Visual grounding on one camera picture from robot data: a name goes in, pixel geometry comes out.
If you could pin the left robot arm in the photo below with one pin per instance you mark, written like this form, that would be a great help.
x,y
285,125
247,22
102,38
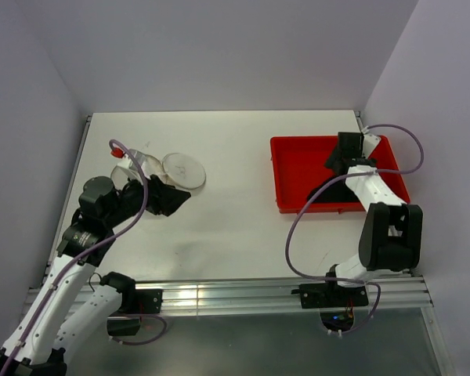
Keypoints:
x,y
48,335

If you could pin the black garment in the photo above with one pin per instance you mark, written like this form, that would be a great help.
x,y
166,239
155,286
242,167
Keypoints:
x,y
337,193

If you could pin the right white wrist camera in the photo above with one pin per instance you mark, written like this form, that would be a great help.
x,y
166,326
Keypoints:
x,y
370,143

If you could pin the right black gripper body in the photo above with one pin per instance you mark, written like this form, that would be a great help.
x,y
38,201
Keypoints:
x,y
331,160

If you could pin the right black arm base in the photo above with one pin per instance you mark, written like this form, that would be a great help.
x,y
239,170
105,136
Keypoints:
x,y
330,295

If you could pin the red plastic bin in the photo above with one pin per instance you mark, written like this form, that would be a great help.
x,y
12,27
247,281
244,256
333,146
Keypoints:
x,y
298,169

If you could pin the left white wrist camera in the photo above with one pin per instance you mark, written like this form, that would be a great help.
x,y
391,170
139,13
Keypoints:
x,y
124,162

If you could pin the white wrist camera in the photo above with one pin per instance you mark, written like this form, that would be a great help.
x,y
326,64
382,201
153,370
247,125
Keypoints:
x,y
370,143
124,162

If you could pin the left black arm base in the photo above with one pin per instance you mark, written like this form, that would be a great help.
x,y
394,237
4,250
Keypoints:
x,y
135,309

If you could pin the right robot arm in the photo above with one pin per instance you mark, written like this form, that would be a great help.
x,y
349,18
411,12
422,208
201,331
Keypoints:
x,y
391,236

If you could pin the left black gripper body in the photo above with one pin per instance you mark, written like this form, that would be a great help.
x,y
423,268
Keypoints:
x,y
129,203

